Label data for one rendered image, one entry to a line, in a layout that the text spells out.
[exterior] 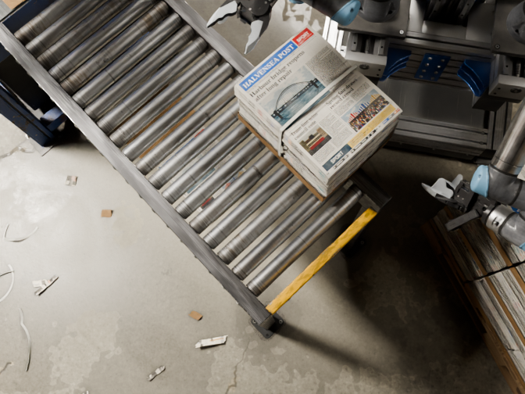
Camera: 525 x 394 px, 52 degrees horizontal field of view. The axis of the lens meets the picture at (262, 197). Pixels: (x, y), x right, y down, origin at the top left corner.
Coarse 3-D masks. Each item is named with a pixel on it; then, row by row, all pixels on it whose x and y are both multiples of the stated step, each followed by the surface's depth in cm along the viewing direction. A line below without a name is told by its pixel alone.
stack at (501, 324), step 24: (456, 216) 197; (432, 240) 234; (456, 240) 209; (480, 240) 186; (504, 240) 170; (504, 264) 178; (456, 288) 232; (480, 288) 207; (504, 288) 185; (504, 312) 195; (504, 336) 205; (504, 360) 215
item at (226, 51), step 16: (160, 0) 188; (176, 0) 184; (192, 16) 182; (208, 32) 180; (224, 48) 179; (240, 64) 177; (352, 176) 166; (368, 176) 166; (368, 192) 164; (384, 192) 164; (368, 208) 172
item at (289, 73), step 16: (304, 32) 154; (288, 48) 152; (304, 48) 152; (320, 48) 152; (272, 64) 151; (288, 64) 151; (304, 64) 151; (320, 64) 151; (336, 64) 151; (256, 80) 150; (272, 80) 150; (288, 80) 150; (304, 80) 150; (320, 80) 150; (240, 96) 152; (256, 96) 148; (272, 96) 148; (288, 96) 148; (240, 112) 165; (256, 112) 151; (272, 112) 147; (256, 128) 164; (272, 128) 150; (272, 144) 163
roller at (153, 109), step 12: (204, 60) 178; (216, 60) 179; (192, 72) 177; (204, 72) 178; (180, 84) 176; (192, 84) 179; (156, 96) 176; (168, 96) 175; (144, 108) 175; (156, 108) 175; (132, 120) 174; (144, 120) 174; (120, 132) 173; (132, 132) 174; (120, 144) 173
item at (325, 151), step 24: (360, 96) 148; (384, 96) 148; (312, 120) 146; (336, 120) 146; (360, 120) 146; (384, 120) 146; (288, 144) 148; (312, 144) 144; (336, 144) 144; (360, 144) 144; (312, 168) 147; (336, 168) 142
